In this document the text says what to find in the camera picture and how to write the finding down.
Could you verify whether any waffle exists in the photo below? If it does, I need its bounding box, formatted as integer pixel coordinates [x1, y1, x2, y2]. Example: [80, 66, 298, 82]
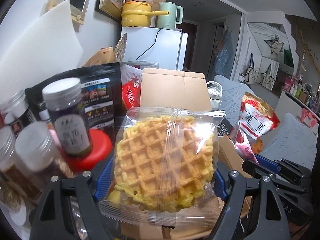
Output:
[99, 107, 225, 227]

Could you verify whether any green electric kettle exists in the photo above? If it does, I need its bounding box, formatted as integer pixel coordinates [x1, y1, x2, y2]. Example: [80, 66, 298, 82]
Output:
[156, 2, 183, 30]

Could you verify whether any jar with dark brown label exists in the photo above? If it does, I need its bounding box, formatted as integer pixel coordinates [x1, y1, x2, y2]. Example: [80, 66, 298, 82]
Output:
[15, 121, 75, 184]

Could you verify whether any large red white snack bag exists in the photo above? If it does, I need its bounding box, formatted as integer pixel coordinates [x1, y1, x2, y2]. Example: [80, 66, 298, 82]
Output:
[235, 92, 280, 141]

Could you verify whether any white refrigerator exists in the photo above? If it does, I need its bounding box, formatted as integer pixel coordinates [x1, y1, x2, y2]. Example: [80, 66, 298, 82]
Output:
[121, 27, 188, 70]

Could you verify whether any jar with brown contents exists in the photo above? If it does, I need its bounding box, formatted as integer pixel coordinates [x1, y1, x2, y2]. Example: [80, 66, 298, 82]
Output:
[0, 126, 41, 202]

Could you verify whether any yellow pot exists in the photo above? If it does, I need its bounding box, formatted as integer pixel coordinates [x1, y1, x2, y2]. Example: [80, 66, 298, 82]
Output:
[121, 0, 168, 28]

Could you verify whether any pink red sachet packet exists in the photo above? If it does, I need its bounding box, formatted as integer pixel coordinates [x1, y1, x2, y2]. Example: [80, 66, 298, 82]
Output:
[235, 130, 259, 164]

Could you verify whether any black stand-up pouch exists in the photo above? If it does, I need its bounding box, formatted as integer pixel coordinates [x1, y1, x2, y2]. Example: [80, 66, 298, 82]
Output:
[25, 63, 123, 140]

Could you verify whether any jar with red label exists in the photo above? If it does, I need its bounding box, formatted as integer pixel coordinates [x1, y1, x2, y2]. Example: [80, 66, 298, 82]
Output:
[1, 90, 36, 136]

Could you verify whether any white foam board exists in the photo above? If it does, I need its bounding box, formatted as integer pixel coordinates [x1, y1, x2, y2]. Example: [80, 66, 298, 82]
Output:
[1, 0, 83, 102]

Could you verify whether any jar with dark green label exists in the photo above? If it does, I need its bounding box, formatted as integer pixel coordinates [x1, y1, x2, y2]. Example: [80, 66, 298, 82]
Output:
[42, 77, 92, 157]

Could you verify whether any open cardboard box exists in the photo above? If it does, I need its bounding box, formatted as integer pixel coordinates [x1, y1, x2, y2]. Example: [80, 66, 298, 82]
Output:
[120, 68, 253, 240]

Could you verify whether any light blue leaf cushion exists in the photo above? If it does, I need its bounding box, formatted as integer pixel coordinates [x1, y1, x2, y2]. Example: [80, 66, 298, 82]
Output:
[214, 75, 318, 170]

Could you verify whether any white thermos jug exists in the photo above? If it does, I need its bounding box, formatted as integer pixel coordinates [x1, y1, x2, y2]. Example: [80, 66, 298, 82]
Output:
[206, 81, 223, 110]

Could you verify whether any red cylindrical container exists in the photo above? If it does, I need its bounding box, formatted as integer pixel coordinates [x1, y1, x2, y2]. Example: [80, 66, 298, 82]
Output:
[63, 129, 113, 173]

